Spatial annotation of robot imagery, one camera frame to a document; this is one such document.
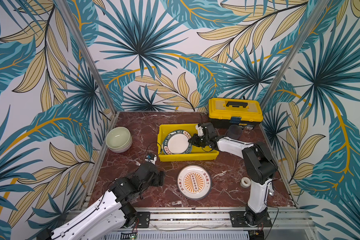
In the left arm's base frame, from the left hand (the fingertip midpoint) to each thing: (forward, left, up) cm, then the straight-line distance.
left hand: (157, 173), depth 77 cm
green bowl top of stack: (+26, +29, -7) cm, 40 cm away
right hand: (+25, -15, -6) cm, 30 cm away
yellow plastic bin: (+34, -18, -5) cm, 39 cm away
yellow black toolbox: (+41, -39, +6) cm, 57 cm away
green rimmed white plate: (+24, -9, -8) cm, 27 cm away
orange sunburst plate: (0, -20, -11) cm, 23 cm away
